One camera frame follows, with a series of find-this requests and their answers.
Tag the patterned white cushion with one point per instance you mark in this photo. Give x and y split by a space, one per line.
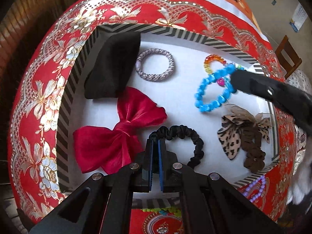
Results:
299 82

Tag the red satin hair bow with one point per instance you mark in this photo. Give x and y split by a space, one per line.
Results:
109 143

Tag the wooden slatted cabinet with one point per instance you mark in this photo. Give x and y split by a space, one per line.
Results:
24 29

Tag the black scrunchie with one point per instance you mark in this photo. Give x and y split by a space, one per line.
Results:
197 143

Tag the black velvet hair bow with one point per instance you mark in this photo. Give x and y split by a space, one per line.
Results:
112 65

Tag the striped cardboard box tray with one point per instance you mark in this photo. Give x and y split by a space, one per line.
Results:
185 97

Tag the red floral tablecloth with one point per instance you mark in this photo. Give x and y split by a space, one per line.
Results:
22 131

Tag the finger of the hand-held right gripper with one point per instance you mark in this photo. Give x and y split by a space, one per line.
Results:
280 95

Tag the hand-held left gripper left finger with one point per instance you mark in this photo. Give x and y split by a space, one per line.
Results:
151 165

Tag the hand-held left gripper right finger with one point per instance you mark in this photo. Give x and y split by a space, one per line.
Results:
160 165

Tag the leopard print hair bow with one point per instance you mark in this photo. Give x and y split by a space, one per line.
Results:
229 136

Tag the wooden chair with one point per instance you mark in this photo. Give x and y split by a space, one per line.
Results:
288 58

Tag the person's right forearm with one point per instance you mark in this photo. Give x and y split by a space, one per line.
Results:
299 182

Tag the wall poster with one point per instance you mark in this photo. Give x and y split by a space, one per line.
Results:
297 18

